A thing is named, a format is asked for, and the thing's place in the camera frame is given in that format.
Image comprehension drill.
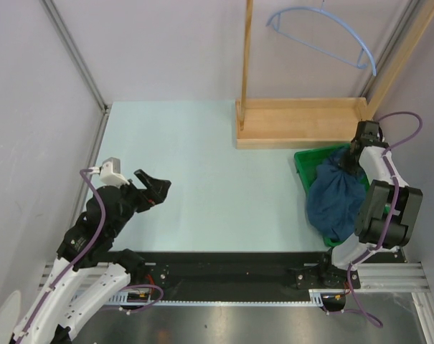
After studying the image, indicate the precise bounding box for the purple cable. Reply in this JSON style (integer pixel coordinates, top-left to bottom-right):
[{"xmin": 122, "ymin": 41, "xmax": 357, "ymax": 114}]
[
  {"xmin": 326, "ymin": 111, "xmax": 425, "ymax": 329},
  {"xmin": 19, "ymin": 168, "xmax": 164, "ymax": 334}
]

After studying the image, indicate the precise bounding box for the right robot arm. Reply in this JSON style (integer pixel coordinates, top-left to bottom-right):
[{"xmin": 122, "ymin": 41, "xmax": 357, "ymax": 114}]
[{"xmin": 318, "ymin": 120, "xmax": 423, "ymax": 288}]

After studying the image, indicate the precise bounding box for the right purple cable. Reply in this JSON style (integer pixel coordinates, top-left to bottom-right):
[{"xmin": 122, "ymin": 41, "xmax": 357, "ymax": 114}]
[{"xmin": 326, "ymin": 111, "xmax": 425, "ymax": 329}]

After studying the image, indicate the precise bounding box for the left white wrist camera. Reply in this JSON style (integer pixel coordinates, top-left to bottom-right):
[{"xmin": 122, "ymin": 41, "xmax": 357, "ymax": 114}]
[{"xmin": 89, "ymin": 157, "xmax": 130, "ymax": 188}]

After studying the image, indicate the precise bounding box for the white cable duct strip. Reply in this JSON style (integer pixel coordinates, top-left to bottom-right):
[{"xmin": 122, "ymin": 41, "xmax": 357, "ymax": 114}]
[{"xmin": 106, "ymin": 290, "xmax": 347, "ymax": 308}]

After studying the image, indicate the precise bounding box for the light blue plastic hanger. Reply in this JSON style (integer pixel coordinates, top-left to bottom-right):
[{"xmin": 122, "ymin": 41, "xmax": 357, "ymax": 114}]
[{"xmin": 265, "ymin": 0, "xmax": 377, "ymax": 77}]

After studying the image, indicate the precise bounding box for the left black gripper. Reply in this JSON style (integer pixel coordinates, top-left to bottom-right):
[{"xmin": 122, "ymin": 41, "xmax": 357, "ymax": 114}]
[{"xmin": 108, "ymin": 168, "xmax": 171, "ymax": 237}]

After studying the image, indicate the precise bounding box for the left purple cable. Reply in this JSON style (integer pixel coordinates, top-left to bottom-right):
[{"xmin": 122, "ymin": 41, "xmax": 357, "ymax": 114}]
[{"xmin": 19, "ymin": 168, "xmax": 164, "ymax": 334}]

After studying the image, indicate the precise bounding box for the green plastic tray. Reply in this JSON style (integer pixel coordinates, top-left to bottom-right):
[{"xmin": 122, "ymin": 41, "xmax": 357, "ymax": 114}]
[{"xmin": 294, "ymin": 145, "xmax": 369, "ymax": 247}]

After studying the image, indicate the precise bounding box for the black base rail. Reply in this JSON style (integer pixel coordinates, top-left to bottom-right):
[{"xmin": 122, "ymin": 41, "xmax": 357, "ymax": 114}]
[{"xmin": 108, "ymin": 251, "xmax": 406, "ymax": 302}]

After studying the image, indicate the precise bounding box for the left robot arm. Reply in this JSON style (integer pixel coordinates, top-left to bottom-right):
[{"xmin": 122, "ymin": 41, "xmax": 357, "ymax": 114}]
[{"xmin": 9, "ymin": 161, "xmax": 171, "ymax": 343}]

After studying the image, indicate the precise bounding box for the blue t shirt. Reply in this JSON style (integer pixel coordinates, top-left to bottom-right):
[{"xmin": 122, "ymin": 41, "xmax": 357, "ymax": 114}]
[{"xmin": 306, "ymin": 146, "xmax": 367, "ymax": 242}]

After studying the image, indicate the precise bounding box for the wooden hanger rack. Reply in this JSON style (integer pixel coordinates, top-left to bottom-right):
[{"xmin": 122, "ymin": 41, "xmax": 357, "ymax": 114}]
[{"xmin": 235, "ymin": 1, "xmax": 434, "ymax": 149}]

